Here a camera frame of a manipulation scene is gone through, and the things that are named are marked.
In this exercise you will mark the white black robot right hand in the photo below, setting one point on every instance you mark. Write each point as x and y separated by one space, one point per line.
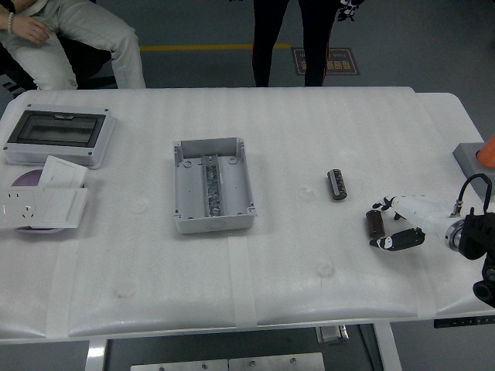
417 212

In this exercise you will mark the seated person's hand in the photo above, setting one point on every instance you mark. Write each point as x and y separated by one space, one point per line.
31 29

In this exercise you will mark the standing person's left gloved hand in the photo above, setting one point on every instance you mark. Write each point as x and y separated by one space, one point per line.
348 9

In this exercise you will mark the brown cylindrical battery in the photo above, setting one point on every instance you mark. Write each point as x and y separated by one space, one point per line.
375 224

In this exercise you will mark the black printed cylindrical battery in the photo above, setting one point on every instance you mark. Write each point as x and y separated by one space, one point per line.
337 184

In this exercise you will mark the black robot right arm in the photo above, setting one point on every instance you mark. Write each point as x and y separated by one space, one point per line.
477 235

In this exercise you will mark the grey distribution box dark window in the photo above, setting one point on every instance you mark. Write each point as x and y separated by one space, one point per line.
58 131

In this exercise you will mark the open grey junction box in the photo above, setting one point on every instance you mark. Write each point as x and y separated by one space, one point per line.
232 185

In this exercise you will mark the seated person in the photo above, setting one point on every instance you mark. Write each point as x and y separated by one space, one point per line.
77 27

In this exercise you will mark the black chair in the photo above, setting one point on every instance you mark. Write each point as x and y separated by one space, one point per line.
89 58

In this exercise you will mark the grey square base block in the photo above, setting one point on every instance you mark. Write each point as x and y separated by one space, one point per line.
470 162

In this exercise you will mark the standing person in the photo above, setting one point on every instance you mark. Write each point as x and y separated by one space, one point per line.
267 38

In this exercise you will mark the white foam mat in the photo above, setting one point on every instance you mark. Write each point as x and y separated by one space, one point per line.
309 251

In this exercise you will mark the black table control panel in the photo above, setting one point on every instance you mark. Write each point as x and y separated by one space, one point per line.
464 321

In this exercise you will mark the white table leg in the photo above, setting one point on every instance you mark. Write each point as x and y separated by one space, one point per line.
388 348
95 355

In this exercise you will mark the purple round plate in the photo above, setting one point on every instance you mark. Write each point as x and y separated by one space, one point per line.
27 178

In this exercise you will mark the white socket panel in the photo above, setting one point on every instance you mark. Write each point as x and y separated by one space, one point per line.
17 206

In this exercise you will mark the grey metal floor plate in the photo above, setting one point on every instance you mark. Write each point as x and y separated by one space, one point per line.
179 366
276 362

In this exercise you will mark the white switch panel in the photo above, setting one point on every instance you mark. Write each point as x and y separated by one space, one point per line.
62 172

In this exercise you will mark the metal table bracket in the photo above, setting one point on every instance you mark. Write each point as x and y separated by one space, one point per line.
332 334

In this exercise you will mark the white blank wall panel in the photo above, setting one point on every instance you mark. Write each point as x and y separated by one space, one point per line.
58 206

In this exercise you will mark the metal mounting rail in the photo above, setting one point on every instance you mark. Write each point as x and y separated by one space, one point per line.
212 185

